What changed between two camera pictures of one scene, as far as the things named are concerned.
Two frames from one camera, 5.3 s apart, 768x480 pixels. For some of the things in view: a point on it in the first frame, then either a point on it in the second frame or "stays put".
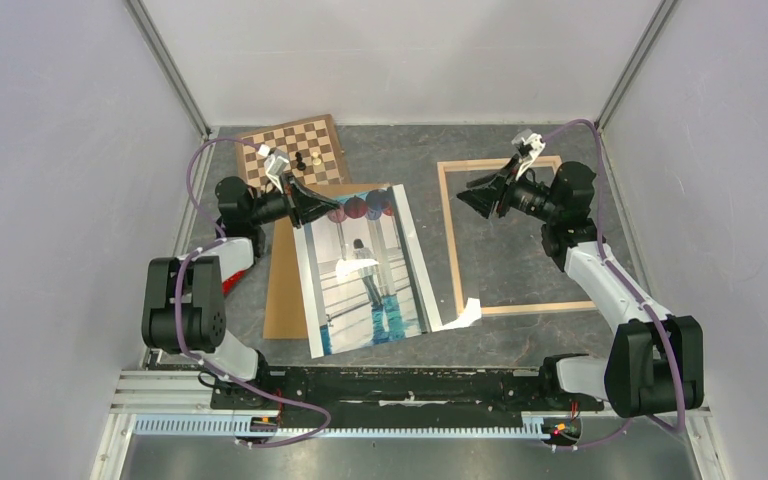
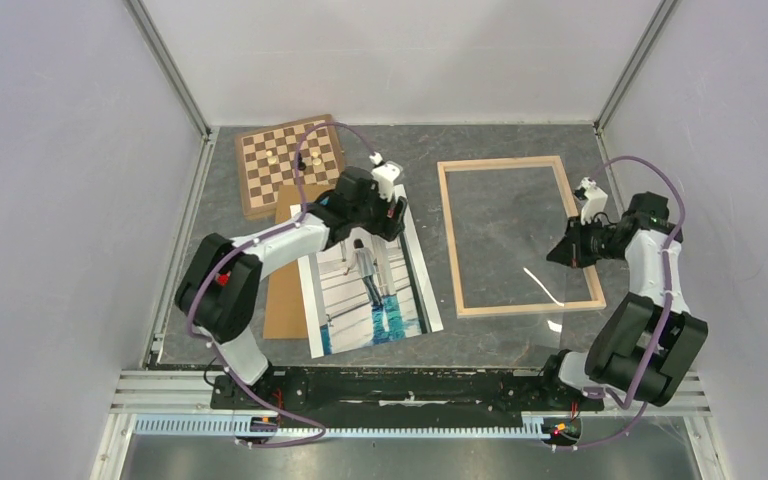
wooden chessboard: [311, 147] stays put
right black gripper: [482, 193] -> [570, 250]
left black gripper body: [284, 209] -> [373, 214]
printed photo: [363, 274] stays put
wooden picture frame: [527, 164] stays put
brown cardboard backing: [285, 317] stays put
